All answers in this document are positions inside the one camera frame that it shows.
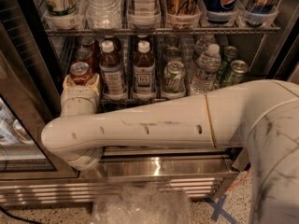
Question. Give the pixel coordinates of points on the clear water bottle middle shelf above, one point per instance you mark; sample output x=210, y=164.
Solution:
x=207, y=66

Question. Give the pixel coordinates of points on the left brown tea bottle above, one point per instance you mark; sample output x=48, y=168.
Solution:
x=112, y=69

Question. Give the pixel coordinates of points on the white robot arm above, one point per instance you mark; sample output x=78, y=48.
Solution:
x=262, y=115

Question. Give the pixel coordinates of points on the clear water bottle shelf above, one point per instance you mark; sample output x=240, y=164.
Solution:
x=104, y=14
x=207, y=66

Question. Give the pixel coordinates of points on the white carton top shelf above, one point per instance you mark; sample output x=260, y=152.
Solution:
x=60, y=0

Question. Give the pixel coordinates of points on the brown tea bottle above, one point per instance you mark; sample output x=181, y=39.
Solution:
x=112, y=69
x=144, y=69

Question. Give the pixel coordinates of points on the clear water bottle top shelf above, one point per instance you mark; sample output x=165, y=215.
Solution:
x=104, y=14

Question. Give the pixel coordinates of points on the rear green soda can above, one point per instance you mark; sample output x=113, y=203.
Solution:
x=230, y=53

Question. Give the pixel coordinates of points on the stainless steel fridge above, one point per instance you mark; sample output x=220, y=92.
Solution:
x=203, y=172

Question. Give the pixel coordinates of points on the clear plastic bag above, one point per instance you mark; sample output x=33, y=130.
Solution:
x=146, y=205

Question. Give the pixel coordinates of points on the glass fridge door left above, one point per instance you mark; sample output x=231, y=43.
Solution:
x=23, y=155

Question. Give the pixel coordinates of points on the front white green soda can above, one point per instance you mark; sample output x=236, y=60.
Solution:
x=174, y=73

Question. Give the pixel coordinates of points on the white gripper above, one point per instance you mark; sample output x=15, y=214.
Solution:
x=79, y=94

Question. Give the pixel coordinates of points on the red coke can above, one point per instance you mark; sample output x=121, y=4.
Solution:
x=86, y=55
x=89, y=42
x=80, y=72

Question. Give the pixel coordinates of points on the right brown tea bottle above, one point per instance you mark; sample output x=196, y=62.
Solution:
x=144, y=69

